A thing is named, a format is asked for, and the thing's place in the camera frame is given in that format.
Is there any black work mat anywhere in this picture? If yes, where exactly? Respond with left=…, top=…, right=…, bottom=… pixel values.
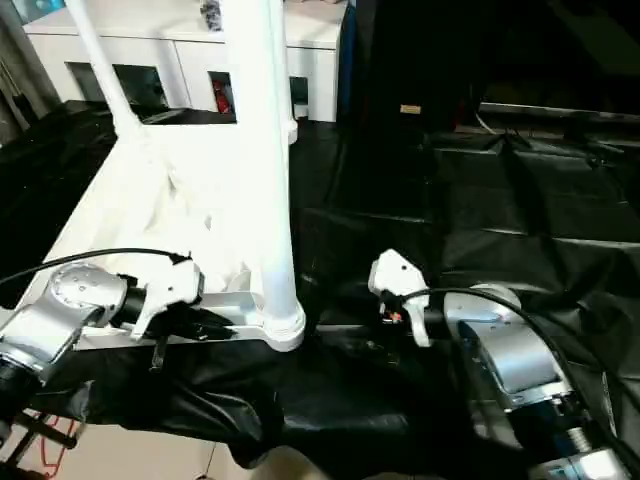
left=0, top=100, right=640, bottom=479

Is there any red bottle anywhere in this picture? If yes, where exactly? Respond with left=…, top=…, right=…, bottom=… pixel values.
left=212, top=82, right=233, bottom=115

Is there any dark low shelf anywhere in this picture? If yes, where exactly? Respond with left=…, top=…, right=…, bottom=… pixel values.
left=478, top=100, right=640, bottom=133

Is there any white cabinet with glass doors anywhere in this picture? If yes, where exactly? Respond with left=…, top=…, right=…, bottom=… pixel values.
left=20, top=0, right=343, bottom=125

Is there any black crumpled bag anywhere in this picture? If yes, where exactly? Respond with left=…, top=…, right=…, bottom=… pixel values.
left=198, top=0, right=225, bottom=31

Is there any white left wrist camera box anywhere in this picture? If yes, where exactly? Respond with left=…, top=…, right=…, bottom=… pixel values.
left=128, top=256, right=207, bottom=341

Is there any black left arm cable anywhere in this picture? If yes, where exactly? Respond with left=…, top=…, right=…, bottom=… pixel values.
left=0, top=247, right=193, bottom=291

